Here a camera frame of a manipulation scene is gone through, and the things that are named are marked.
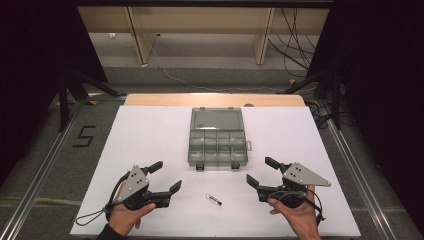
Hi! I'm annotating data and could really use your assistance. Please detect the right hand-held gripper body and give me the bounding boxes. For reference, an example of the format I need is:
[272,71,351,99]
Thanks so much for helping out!
[257,162,332,210]

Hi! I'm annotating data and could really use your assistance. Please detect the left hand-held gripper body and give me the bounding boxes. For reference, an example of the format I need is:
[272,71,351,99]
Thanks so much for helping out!
[114,164,173,212]

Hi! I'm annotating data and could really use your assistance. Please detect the person's left hand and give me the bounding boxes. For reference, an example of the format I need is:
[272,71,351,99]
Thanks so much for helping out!
[108,181,157,237]

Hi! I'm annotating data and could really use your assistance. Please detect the person's right hand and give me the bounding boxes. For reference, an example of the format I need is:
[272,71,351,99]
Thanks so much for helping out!
[267,184,323,238]

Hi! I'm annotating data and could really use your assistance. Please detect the white table sheet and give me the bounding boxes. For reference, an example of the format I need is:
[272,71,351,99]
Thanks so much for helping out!
[69,105,362,239]

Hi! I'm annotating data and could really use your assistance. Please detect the grey plastic compartment box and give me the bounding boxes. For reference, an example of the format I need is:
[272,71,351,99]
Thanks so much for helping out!
[187,106,254,172]

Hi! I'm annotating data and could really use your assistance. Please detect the wooden table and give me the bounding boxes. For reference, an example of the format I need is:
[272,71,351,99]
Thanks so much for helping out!
[123,93,307,108]

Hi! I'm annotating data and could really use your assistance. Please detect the black metal stand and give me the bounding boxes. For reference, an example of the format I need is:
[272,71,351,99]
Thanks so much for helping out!
[57,68,128,133]
[279,68,343,131]

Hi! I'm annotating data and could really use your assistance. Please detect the dark curtain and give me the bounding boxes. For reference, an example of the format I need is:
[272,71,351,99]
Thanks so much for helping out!
[0,0,109,188]
[306,0,424,231]

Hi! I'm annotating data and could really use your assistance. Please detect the light wooden bench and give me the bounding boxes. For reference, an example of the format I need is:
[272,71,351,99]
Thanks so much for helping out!
[77,6,331,66]

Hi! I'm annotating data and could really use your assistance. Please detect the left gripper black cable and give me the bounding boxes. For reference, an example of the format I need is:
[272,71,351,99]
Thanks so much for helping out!
[75,171,132,227]

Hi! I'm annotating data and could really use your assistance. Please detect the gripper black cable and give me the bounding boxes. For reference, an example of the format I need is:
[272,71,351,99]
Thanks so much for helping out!
[75,171,132,227]
[269,189,327,226]

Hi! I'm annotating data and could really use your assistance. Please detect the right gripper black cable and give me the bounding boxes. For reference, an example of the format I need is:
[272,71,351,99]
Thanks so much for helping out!
[269,189,327,226]

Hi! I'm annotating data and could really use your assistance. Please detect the aluminium floor rail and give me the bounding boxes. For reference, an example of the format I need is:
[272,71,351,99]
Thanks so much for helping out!
[0,99,86,240]
[323,117,398,240]

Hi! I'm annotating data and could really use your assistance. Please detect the black floor cables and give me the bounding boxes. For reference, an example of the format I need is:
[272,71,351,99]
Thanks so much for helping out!
[305,95,355,130]

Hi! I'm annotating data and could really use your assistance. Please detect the white floor cable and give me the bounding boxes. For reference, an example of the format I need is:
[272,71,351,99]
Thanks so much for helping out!
[141,32,295,95]

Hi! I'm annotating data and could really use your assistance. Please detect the bundle of black hanging cables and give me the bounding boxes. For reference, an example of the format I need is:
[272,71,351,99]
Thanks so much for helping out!
[267,7,318,80]

